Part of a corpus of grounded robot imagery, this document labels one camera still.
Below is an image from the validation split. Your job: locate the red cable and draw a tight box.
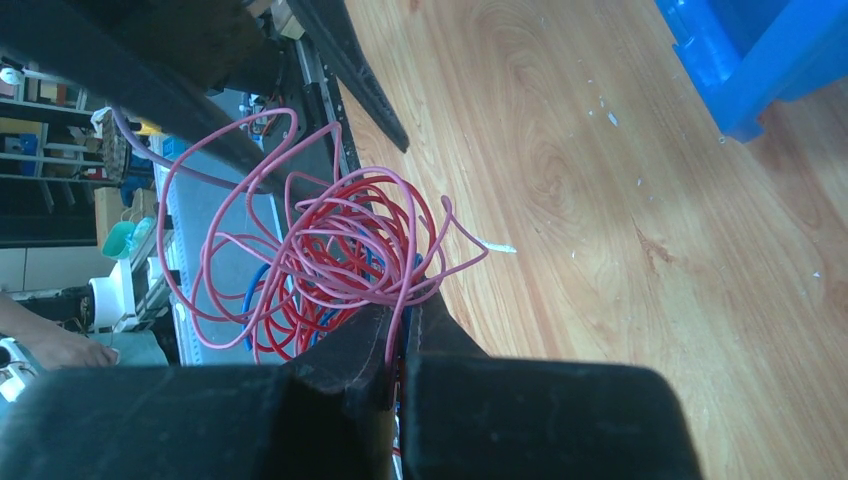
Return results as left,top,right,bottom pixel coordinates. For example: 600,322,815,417
251,175,442,366

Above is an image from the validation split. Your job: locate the blue cable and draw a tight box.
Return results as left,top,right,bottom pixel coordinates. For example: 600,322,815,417
239,231,425,412

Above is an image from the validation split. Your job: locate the pink cable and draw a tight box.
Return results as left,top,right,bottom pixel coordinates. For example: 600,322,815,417
155,107,492,372

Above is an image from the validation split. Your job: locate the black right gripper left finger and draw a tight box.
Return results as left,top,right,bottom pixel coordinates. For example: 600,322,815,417
1,306,393,479

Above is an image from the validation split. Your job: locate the blue three-compartment plastic bin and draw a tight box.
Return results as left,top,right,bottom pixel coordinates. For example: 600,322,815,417
656,0,847,142

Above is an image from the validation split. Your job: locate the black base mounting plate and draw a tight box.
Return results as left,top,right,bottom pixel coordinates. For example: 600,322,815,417
291,39,362,193

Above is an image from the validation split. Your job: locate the white slotted cable duct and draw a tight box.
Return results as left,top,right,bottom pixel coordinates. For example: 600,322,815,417
153,164,203,366

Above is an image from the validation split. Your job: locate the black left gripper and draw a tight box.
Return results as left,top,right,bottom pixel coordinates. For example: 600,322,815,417
0,0,412,197

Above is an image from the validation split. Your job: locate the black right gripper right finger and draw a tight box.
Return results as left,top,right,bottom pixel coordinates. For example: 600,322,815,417
400,295,702,479

